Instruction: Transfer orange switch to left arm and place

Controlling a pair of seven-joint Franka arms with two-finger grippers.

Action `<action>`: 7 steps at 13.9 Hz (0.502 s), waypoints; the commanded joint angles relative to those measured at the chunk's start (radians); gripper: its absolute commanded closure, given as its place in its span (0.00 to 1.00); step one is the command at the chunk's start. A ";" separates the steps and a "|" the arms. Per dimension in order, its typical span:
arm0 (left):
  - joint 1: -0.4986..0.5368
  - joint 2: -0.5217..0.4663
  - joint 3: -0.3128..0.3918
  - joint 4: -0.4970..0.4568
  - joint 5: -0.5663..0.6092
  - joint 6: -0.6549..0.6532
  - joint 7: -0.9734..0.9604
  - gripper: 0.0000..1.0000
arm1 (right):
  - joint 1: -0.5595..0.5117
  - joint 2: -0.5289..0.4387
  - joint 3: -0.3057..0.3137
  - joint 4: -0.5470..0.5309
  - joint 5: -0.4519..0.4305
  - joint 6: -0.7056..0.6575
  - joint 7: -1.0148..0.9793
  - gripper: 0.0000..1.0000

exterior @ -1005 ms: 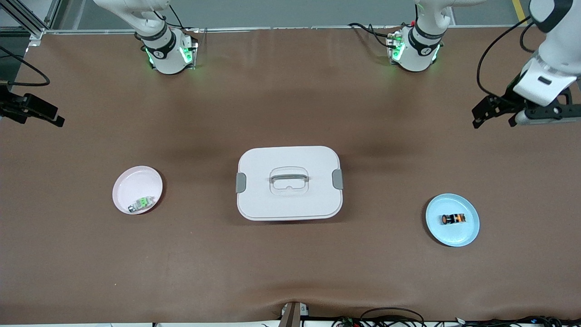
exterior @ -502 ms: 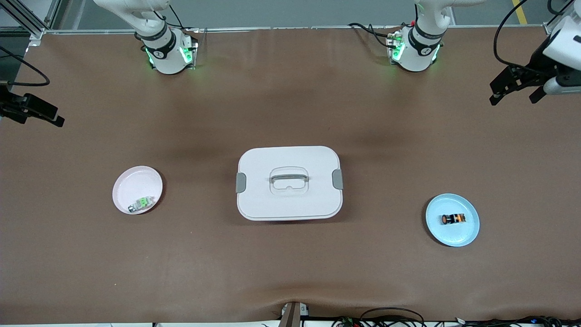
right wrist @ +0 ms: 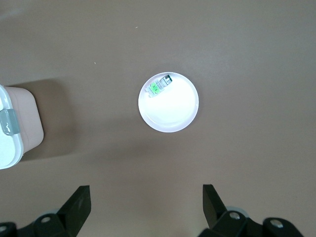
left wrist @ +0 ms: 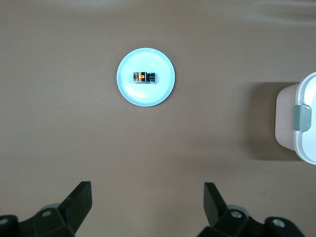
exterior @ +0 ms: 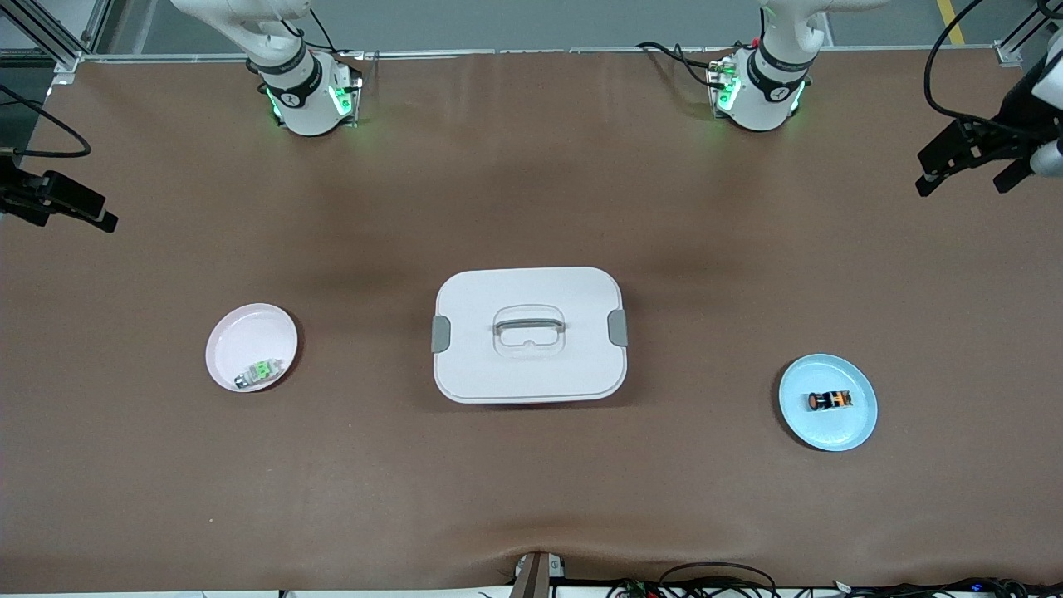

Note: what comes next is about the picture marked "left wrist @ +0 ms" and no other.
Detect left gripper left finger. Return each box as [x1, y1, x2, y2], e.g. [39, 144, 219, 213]
[0, 181, 93, 237]

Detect light blue round plate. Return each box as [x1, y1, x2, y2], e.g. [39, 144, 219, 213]
[116, 47, 176, 108]

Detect orange black switch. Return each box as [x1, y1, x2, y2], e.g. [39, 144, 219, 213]
[132, 71, 158, 85]

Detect white lidded box grey clips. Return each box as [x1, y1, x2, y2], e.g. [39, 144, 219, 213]
[274, 71, 316, 165]

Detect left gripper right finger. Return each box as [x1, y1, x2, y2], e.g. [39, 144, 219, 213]
[199, 182, 305, 237]

